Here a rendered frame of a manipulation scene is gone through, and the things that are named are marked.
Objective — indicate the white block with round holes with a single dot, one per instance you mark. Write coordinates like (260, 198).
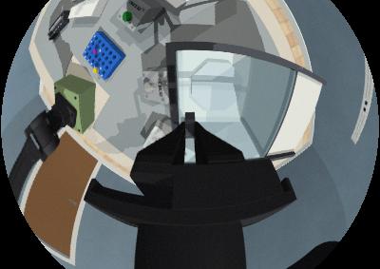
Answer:
(159, 130)

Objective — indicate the yellow-capped tube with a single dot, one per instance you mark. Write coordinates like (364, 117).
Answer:
(96, 69)

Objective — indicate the blue tube rack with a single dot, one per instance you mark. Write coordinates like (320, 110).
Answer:
(105, 59)

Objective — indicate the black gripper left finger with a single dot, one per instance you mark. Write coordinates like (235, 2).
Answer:
(168, 149)

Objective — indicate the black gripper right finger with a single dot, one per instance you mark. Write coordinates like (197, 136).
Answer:
(210, 149)

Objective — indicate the grey bench mat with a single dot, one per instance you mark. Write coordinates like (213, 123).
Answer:
(127, 117)

